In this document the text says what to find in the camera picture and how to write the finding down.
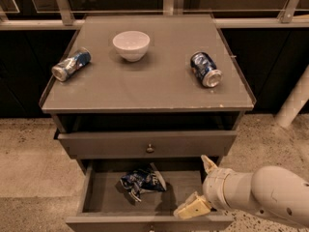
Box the grey open middle drawer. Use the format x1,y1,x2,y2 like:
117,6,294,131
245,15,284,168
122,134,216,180
66,159,233,232

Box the brass middle drawer knob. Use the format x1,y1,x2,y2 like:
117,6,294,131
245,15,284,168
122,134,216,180
148,226,155,232

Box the brass top drawer knob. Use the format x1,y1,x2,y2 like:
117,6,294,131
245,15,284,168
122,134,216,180
146,144,155,154

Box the grey top drawer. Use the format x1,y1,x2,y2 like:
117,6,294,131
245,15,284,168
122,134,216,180
58,130,237,160

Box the blue chip bag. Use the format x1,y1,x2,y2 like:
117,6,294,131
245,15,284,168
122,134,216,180
120,162,167,202

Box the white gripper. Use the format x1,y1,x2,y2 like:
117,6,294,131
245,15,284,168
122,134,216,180
173,155,255,219

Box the grey drawer cabinet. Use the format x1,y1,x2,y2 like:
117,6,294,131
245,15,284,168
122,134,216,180
39,14,258,232

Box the blue soda can right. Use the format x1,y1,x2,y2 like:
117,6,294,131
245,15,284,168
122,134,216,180
190,52,222,88

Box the metal window railing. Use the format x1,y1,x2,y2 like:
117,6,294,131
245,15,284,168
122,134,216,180
0,0,309,30

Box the white ceramic bowl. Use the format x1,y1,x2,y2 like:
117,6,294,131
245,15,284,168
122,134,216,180
112,31,151,62

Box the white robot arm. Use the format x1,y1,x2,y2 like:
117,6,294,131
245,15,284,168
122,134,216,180
174,155,309,228

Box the brass drawer knob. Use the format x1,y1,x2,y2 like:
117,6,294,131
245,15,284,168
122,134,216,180
146,144,155,154
148,226,155,232

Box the crushed blue can left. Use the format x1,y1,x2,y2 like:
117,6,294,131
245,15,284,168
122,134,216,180
51,47,91,82

